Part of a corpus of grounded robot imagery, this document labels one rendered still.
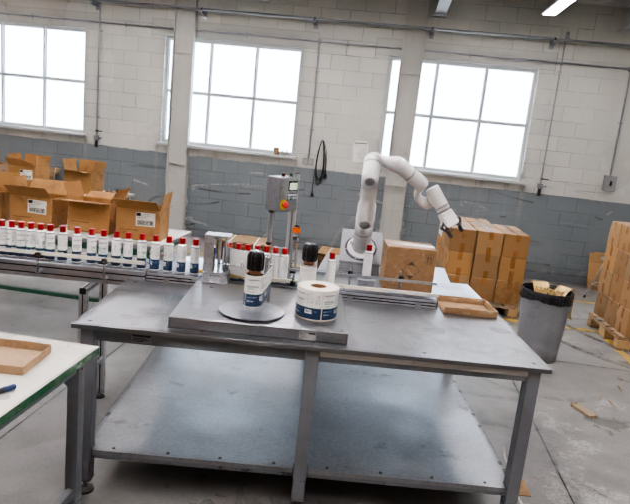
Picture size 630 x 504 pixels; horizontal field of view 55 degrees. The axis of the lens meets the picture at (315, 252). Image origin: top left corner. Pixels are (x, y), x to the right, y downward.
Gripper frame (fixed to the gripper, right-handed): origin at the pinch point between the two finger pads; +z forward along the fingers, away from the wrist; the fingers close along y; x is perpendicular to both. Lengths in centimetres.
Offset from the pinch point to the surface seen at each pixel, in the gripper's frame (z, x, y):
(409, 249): -4.8, -6.9, 30.4
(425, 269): 10.4, -8.1, 26.3
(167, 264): -62, -38, 155
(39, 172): -267, -411, 159
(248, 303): -20, 30, 145
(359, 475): 74, 32, 136
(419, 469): 88, 33, 109
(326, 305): -2, 42, 115
